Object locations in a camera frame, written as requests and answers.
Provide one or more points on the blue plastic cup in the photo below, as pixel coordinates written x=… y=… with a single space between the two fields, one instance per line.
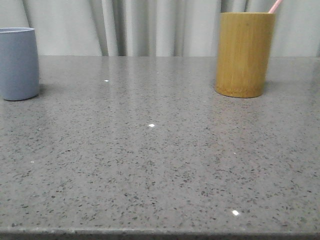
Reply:
x=19 y=64

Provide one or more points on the bamboo cylinder holder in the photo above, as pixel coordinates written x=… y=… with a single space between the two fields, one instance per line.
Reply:
x=244 y=46

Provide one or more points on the grey curtain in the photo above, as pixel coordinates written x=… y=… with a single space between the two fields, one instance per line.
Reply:
x=162 y=28

